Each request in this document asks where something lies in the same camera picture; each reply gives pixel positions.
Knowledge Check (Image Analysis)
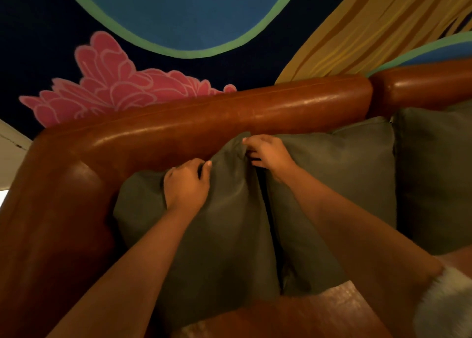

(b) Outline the person's left hand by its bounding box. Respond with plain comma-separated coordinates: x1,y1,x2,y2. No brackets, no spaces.
164,158,213,217

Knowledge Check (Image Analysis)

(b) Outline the person's right hand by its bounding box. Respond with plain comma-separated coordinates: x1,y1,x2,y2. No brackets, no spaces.
242,134,298,182

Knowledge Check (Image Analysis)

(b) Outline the green fabric cushion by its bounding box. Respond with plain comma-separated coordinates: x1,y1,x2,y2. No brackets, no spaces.
257,117,397,296
392,100,472,256
113,132,281,332

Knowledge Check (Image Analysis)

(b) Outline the person's left forearm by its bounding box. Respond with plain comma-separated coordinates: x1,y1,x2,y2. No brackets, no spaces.
46,206,207,338

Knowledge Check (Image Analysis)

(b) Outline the person's right forearm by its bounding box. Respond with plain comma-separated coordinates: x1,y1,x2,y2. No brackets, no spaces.
275,164,447,338

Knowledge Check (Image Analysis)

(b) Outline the brown leather sofa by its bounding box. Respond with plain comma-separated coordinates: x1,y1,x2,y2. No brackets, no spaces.
0,58,472,338

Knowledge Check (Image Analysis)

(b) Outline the white fluffy sleeve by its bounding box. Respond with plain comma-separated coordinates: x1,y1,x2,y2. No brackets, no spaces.
413,265,472,338

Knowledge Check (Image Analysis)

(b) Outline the white wooden frame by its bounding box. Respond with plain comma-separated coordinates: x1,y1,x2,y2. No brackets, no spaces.
0,119,33,206

